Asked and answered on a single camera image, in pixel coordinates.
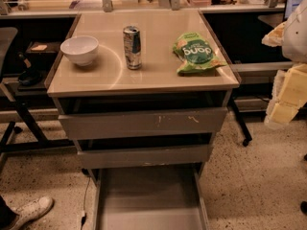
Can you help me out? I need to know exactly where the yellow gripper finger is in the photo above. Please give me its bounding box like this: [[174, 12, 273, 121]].
[[265, 102, 298, 125], [278, 64, 307, 107]]

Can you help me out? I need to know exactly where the silver blue redbull can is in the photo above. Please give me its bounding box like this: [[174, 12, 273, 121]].
[[123, 26, 142, 70]]

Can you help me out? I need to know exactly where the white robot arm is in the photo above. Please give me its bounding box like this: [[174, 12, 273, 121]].
[[262, 0, 307, 129]]

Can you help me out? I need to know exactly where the top grey drawer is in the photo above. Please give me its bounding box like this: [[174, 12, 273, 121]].
[[59, 107, 227, 140]]

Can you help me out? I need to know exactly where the grey drawer cabinet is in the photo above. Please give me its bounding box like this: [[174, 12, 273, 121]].
[[46, 9, 241, 187]]

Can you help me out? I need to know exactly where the bottom grey open drawer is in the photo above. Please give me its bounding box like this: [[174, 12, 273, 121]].
[[92, 165, 210, 230]]

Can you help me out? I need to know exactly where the middle grey drawer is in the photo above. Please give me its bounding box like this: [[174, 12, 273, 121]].
[[77, 144, 213, 169]]

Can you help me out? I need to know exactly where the green chip bag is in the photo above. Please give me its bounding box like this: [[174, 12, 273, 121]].
[[173, 32, 226, 75]]

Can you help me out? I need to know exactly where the white ceramic bowl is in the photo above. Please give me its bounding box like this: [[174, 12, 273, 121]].
[[60, 35, 99, 66]]

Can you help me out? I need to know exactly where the white sneaker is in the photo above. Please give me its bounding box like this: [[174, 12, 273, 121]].
[[4, 196, 54, 230]]

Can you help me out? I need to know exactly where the black desk frame right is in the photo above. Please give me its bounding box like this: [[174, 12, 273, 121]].
[[228, 98, 252, 147]]

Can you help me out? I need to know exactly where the black desk frame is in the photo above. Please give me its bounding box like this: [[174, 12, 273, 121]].
[[0, 80, 76, 155], [228, 98, 252, 147]]

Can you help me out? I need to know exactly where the black floor cable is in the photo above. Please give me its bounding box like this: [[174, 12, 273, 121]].
[[80, 175, 92, 229]]

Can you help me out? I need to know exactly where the black desk frame left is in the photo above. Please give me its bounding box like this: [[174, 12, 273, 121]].
[[0, 80, 76, 155]]

